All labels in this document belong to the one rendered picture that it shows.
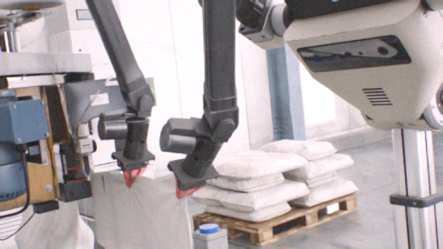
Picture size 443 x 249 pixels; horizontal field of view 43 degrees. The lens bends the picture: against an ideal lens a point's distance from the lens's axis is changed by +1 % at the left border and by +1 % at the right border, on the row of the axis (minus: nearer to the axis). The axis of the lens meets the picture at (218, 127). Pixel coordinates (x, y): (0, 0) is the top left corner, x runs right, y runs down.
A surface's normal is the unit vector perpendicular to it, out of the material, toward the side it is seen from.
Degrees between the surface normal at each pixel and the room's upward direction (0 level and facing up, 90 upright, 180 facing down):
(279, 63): 90
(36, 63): 90
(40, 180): 90
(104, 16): 104
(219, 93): 112
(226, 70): 124
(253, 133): 90
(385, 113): 130
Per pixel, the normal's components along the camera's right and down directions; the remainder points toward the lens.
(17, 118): 0.89, -0.05
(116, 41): 0.47, 0.28
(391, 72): -0.53, 0.75
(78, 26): 0.61, 0.01
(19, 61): 0.97, -0.08
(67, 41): -0.78, 0.15
